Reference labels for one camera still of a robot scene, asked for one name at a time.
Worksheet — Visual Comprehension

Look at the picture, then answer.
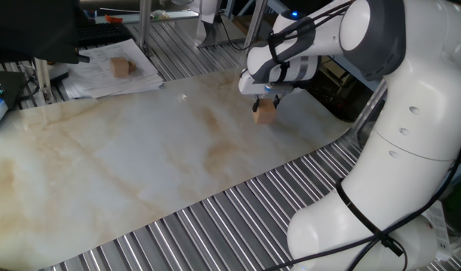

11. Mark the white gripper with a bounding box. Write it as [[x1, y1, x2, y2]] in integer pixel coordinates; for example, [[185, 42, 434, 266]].
[[237, 69, 305, 113]]

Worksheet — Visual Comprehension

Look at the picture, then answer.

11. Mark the light wooden cube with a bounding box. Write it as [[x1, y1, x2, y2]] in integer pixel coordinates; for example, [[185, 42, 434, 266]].
[[109, 56, 130, 78], [252, 98, 277, 126]]

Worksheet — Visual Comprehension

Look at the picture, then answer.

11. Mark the black electronic equipment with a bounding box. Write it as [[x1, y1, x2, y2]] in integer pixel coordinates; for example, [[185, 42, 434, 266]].
[[305, 62, 371, 122]]

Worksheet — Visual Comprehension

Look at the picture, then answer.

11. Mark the blue-grey metal shelf rack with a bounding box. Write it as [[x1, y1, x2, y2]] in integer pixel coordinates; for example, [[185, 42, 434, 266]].
[[328, 55, 382, 93]]

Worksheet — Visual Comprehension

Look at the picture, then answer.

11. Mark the stack of printed papers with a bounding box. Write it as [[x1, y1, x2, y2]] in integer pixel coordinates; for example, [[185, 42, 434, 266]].
[[61, 38, 164, 100]]

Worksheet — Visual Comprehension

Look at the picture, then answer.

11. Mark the black keyboard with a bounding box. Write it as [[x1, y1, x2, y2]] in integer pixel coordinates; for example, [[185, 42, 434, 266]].
[[76, 22, 134, 48]]

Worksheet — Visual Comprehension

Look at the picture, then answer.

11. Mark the marble pattern mat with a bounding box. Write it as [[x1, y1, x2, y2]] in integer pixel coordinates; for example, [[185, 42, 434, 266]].
[[0, 67, 354, 271]]

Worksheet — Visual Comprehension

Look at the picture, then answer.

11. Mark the black monitor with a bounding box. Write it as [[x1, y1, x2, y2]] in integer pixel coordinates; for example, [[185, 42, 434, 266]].
[[0, 0, 91, 65]]

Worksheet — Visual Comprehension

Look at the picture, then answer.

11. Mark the black flat device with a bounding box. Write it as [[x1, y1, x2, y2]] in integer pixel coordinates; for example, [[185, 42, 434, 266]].
[[0, 70, 27, 111]]

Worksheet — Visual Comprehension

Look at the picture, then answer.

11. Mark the grey wrist camera blue cap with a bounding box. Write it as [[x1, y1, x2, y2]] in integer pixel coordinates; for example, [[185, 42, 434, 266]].
[[263, 83, 296, 96]]

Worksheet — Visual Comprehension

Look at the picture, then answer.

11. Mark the aluminium profile post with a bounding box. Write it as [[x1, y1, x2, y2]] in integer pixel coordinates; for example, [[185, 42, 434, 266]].
[[33, 57, 53, 105], [138, 0, 154, 57], [243, 0, 270, 53], [345, 81, 389, 139]]

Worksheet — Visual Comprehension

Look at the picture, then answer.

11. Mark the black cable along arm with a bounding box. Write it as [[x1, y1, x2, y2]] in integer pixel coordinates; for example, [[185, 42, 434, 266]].
[[264, 0, 461, 271]]

